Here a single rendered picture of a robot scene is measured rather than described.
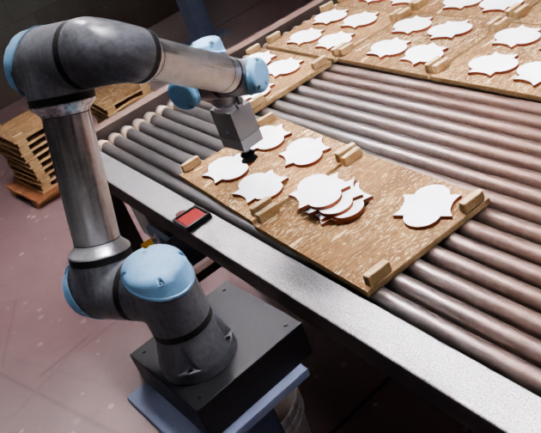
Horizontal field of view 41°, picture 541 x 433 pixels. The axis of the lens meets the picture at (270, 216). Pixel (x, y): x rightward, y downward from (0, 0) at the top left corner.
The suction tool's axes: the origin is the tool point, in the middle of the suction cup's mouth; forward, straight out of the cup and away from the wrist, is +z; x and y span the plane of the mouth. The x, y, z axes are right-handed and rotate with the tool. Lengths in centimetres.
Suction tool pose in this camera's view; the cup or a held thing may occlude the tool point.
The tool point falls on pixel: (249, 159)
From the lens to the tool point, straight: 178.1
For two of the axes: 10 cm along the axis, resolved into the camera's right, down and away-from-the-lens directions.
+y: -6.5, -2.3, 7.3
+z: 3.1, 8.0, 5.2
